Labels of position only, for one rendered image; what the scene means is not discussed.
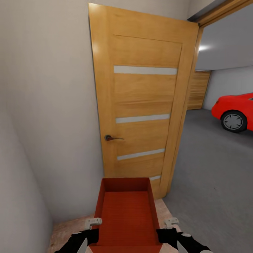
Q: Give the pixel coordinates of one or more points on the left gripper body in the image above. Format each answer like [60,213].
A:
[93,235]

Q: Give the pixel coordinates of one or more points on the garage door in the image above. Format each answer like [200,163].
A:
[198,90]

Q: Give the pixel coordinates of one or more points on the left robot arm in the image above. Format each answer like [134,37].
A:
[79,241]

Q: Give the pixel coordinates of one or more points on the storage box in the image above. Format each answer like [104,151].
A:
[129,218]

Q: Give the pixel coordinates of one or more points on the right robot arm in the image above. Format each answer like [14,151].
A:
[183,242]

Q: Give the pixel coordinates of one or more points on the car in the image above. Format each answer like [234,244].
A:
[235,112]

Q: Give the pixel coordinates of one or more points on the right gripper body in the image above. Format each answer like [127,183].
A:
[164,235]

